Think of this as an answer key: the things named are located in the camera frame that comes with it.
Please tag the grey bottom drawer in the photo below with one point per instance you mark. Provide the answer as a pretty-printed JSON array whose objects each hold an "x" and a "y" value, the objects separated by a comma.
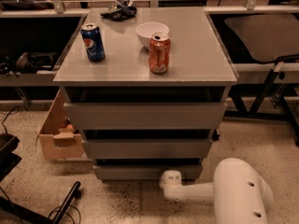
[{"x": 146, "y": 169}]

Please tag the grey drawer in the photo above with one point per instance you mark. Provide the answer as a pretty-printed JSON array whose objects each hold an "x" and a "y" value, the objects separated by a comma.
[
  {"x": 145, "y": 116},
  {"x": 147, "y": 144},
  {"x": 146, "y": 169}
]

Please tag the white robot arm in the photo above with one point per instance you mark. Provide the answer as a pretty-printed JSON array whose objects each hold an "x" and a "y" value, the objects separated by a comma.
[{"x": 238, "y": 193}]

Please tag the grey drawer cabinet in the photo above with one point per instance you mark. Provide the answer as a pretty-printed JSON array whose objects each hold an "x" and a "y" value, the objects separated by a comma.
[{"x": 198, "y": 68}]

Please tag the grey middle drawer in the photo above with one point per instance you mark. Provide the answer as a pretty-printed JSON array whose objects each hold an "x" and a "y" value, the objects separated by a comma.
[{"x": 147, "y": 144}]

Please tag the grey top drawer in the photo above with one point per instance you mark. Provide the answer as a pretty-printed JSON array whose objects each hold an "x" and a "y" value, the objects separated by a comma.
[{"x": 145, "y": 116}]

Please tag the orange soda can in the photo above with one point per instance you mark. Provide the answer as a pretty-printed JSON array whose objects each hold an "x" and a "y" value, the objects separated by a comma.
[{"x": 159, "y": 48}]

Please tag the white bowl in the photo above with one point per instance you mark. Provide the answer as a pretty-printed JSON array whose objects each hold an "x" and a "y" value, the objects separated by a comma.
[{"x": 145, "y": 31}]

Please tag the blue Pepsi can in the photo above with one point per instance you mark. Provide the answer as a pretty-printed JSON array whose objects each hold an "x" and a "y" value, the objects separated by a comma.
[{"x": 92, "y": 40}]

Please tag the cardboard box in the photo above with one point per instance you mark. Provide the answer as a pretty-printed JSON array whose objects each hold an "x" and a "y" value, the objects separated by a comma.
[{"x": 57, "y": 136}]

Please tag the black crumpled glove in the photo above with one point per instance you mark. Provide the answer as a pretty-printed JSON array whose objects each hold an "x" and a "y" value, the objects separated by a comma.
[{"x": 120, "y": 10}]

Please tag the black headphones on shelf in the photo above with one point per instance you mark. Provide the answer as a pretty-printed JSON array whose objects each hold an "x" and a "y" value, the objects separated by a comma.
[{"x": 29, "y": 63}]

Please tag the dark chair seat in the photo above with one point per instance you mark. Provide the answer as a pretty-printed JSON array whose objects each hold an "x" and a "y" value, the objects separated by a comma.
[{"x": 268, "y": 37}]

